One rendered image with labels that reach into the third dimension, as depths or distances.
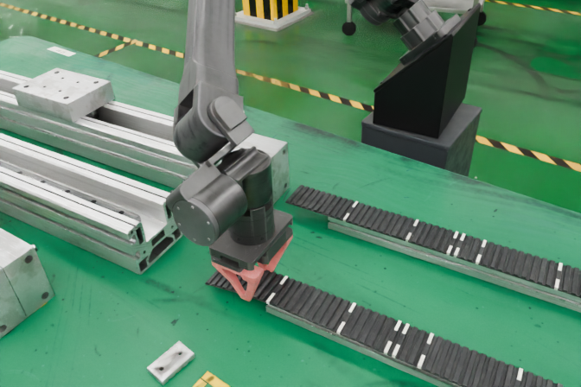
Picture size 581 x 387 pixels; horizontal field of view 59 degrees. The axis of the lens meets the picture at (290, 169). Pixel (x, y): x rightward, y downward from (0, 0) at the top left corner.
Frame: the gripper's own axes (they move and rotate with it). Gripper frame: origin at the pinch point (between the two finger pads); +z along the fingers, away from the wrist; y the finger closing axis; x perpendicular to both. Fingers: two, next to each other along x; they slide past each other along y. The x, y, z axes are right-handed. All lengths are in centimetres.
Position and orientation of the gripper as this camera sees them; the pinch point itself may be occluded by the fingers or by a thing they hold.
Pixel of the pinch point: (256, 282)
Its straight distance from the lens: 71.2
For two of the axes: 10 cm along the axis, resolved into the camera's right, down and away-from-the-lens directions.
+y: -4.9, 4.9, -7.2
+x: 8.7, 2.5, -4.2
